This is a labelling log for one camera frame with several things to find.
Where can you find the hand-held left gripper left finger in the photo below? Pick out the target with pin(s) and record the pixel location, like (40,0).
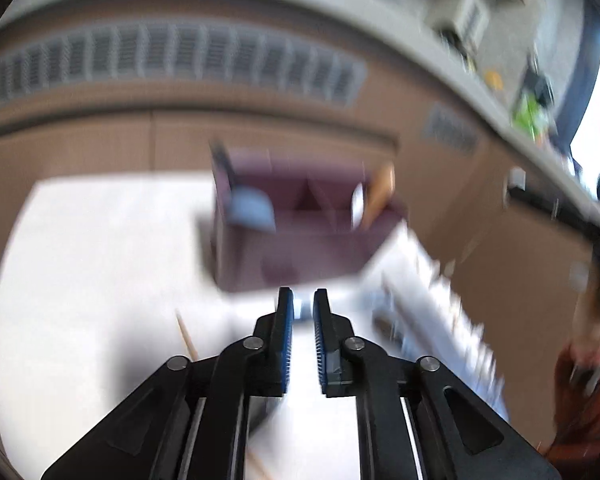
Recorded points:
(286,340)

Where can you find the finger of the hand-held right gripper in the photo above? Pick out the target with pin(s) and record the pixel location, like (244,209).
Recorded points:
(555,210)

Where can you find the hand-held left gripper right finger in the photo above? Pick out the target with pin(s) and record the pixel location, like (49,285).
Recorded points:
(322,340)

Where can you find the purple plastic utensil holder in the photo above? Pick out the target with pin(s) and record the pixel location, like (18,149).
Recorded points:
(290,260)

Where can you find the wooden chopstick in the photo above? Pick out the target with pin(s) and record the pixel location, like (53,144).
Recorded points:
(187,337)

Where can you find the blue plastic spoon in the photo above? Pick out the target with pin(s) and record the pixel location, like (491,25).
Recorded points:
(250,210)

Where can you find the wooden spoon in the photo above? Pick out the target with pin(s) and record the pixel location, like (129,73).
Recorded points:
(380,190)

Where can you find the person's right forearm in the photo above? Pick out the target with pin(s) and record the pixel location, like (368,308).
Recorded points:
(592,315)

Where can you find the green bag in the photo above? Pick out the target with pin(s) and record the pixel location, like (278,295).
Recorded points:
(530,115)

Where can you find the window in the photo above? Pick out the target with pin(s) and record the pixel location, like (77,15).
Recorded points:
(597,110)

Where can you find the small grey vent grille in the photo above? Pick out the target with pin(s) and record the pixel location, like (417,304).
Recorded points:
(450,127)

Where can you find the jar with yellow lid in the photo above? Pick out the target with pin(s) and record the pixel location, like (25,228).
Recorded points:
(493,80)

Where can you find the red clothing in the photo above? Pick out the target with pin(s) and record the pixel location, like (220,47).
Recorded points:
(580,410)

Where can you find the white fringed tablecloth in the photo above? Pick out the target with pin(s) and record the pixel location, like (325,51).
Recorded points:
(80,285)

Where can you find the large grey vent grille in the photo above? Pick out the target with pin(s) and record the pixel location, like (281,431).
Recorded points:
(180,60)

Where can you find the kitchen counter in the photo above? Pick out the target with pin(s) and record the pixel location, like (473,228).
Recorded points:
(330,5)

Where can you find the dark wall rack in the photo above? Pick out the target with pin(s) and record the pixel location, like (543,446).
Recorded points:
(540,85)

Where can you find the small wall grille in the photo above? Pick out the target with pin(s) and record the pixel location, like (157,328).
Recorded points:
(470,10)

